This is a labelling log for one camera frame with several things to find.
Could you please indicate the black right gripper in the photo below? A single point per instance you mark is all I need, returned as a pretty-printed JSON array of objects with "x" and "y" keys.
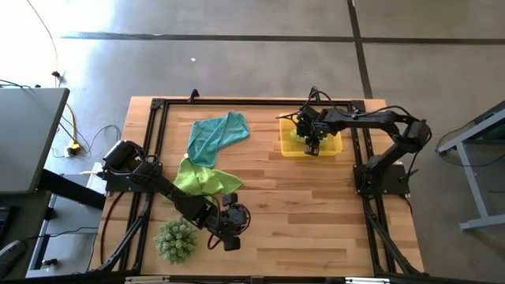
[{"x": 315, "y": 122}]

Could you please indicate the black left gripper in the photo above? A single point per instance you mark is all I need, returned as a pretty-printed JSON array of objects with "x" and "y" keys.
[{"x": 230, "y": 219}]

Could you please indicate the lime green microfiber towel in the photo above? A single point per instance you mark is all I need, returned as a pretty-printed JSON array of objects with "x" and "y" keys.
[
  {"x": 295, "y": 137},
  {"x": 197, "y": 179}
]

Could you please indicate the teal microfiber towel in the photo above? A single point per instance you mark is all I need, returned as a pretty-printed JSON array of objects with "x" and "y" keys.
[{"x": 213, "y": 134}]

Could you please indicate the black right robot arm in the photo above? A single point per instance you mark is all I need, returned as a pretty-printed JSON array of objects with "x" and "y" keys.
[{"x": 367, "y": 118}]

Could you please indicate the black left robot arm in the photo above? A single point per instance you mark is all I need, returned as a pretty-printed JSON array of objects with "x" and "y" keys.
[{"x": 173, "y": 193}]

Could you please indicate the yellow plastic basket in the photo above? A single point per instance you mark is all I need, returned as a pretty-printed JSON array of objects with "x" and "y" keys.
[{"x": 288, "y": 148}]

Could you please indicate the artificial green plant ball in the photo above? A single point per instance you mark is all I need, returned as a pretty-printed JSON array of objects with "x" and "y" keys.
[{"x": 175, "y": 238}]

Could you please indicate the black desk foot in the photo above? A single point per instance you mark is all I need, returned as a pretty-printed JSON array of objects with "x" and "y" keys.
[{"x": 71, "y": 189}]

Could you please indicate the white floor platform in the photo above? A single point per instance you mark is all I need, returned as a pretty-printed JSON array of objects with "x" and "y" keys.
[{"x": 67, "y": 221}]

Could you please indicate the small black object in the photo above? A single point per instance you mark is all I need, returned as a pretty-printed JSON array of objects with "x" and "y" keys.
[{"x": 50, "y": 262}]

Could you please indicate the grey desk top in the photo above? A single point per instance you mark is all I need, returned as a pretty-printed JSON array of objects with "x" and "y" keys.
[{"x": 27, "y": 138}]

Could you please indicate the small black floor plug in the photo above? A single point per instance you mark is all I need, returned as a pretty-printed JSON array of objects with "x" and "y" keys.
[{"x": 56, "y": 73}]

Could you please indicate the grey handheld device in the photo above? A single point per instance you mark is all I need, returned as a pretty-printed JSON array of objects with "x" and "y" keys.
[{"x": 10, "y": 252}]

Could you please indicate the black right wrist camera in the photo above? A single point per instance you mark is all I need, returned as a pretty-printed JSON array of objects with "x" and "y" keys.
[{"x": 311, "y": 150}]

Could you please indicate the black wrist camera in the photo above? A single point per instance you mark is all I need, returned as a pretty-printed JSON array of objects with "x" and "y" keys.
[
  {"x": 311, "y": 150},
  {"x": 232, "y": 244}
]

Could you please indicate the black frame clamp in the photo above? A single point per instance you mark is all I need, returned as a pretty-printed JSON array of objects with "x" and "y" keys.
[
  {"x": 314, "y": 89},
  {"x": 193, "y": 92}
]

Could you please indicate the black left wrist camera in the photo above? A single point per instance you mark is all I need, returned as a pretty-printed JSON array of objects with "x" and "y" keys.
[{"x": 232, "y": 244}]

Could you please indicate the black aluminium table frame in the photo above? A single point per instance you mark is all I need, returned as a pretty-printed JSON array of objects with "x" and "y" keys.
[{"x": 256, "y": 102}]

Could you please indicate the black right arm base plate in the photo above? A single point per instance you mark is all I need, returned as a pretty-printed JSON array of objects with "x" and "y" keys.
[{"x": 394, "y": 183}]

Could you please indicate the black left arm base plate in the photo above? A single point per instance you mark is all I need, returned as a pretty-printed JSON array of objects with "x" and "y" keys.
[{"x": 118, "y": 185}]

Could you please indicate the silver metal bracket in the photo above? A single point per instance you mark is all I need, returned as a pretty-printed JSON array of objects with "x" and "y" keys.
[
  {"x": 367, "y": 281},
  {"x": 146, "y": 280}
]

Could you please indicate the grey metal table frame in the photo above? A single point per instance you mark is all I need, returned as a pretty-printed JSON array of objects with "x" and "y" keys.
[{"x": 471, "y": 185}]

